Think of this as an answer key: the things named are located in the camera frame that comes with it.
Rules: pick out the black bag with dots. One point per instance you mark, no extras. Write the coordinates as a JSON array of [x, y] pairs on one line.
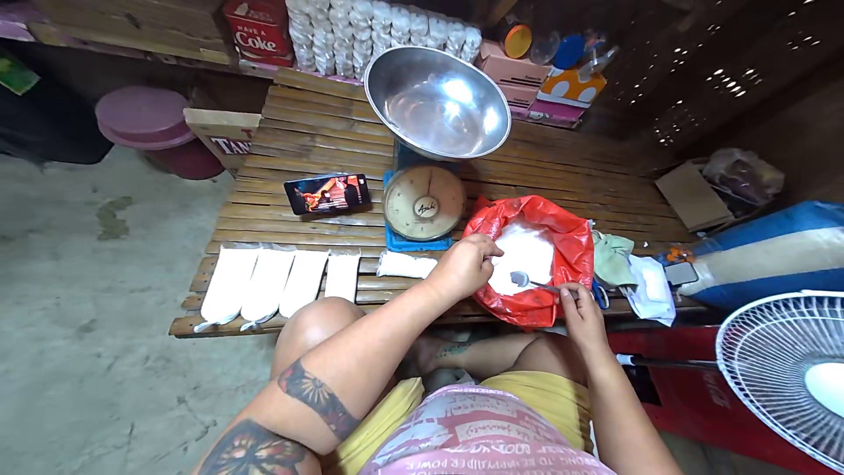
[[53, 119]]

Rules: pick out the person's right forearm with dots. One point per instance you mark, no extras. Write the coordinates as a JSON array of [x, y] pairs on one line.
[[623, 402]]

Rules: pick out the black smartphone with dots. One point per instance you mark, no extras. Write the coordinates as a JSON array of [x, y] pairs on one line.
[[329, 194]]

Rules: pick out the long white powder packet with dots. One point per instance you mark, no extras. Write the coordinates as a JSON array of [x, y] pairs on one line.
[[227, 283], [341, 277], [303, 283], [267, 283]]

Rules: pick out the white powder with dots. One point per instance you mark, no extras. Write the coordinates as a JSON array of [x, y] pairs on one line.
[[524, 254]]

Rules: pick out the orange round lid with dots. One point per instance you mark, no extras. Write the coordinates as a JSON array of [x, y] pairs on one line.
[[517, 41]]

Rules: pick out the open brown cardboard box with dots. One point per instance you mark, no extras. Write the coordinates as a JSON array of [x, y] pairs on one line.
[[694, 196]]

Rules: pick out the person's body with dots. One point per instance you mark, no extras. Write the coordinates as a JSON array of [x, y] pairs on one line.
[[484, 435]]

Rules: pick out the large stainless steel bowl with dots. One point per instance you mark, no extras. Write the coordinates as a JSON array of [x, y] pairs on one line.
[[428, 112]]

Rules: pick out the metal spoon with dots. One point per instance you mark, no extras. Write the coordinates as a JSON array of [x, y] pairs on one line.
[[544, 286]]

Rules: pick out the red tin with white lettering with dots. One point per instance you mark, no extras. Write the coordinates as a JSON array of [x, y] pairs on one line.
[[258, 33]]

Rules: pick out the light green cloth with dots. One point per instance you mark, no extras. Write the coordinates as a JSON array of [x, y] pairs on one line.
[[612, 258]]

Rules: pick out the clear plastic jar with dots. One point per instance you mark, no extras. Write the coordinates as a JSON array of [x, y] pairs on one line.
[[544, 48]]

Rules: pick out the small grey rectangular device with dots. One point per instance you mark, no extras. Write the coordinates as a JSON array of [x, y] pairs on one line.
[[681, 274]]

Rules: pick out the person's legs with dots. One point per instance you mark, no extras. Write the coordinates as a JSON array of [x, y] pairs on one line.
[[540, 359]]

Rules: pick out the stack of white wrapped packs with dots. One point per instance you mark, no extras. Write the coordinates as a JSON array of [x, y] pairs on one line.
[[382, 30]]

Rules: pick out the white plastic bag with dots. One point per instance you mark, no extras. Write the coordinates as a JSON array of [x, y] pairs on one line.
[[649, 287]]

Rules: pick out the person's right fingers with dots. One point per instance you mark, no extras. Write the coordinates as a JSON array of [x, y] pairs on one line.
[[583, 293]]

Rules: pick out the bamboo slat table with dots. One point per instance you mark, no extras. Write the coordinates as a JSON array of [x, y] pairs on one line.
[[290, 145]]

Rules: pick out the pink cardboard box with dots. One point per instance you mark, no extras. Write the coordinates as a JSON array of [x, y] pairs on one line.
[[517, 97], [504, 69]]

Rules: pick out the person's right thumb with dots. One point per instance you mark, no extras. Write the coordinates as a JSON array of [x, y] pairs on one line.
[[566, 301]]

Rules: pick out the small white powder packet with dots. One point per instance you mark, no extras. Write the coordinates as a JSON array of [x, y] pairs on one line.
[[407, 265]]

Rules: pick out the pink bucket lid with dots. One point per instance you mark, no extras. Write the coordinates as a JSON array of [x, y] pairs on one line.
[[142, 112]]

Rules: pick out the white electric fan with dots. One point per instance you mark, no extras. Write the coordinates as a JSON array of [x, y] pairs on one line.
[[778, 369]]

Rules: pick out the cardboard box with red print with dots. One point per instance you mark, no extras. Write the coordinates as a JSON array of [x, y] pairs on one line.
[[224, 135]]

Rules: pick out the blue and white striped sack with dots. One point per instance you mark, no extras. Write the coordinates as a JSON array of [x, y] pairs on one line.
[[778, 247]]

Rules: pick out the dark pink bucket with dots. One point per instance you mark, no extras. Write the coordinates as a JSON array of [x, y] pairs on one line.
[[191, 158]]

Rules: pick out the clear plastic bag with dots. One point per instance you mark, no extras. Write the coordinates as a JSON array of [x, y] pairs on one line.
[[742, 175]]

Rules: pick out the person's right hand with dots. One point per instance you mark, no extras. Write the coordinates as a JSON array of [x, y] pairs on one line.
[[583, 323]]

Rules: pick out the person's left forearm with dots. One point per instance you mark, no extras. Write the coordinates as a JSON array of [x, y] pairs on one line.
[[382, 336]]

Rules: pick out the large brown cardboard box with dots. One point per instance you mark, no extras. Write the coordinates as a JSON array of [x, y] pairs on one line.
[[132, 26]]

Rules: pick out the blue round-dial weighing scale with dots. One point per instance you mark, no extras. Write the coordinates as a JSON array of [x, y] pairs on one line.
[[415, 198]]

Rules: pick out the orange and white box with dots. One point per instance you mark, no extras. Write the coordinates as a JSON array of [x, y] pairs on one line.
[[572, 87]]

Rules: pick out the person's left hand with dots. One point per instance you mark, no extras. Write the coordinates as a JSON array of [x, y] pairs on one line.
[[461, 267]]

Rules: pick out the red plastic bag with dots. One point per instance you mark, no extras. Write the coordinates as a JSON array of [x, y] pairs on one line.
[[575, 257]]

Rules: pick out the red cooler box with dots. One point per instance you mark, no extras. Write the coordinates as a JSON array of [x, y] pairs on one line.
[[705, 402]]

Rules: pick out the small orange packet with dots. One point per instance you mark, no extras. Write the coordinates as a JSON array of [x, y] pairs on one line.
[[677, 253]]

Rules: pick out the green packet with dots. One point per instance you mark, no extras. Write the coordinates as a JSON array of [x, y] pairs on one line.
[[16, 74]]

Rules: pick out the blue round lid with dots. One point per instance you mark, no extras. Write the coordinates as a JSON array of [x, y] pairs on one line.
[[569, 51]]

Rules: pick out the person's left fingers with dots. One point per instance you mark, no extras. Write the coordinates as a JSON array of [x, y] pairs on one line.
[[490, 247]]

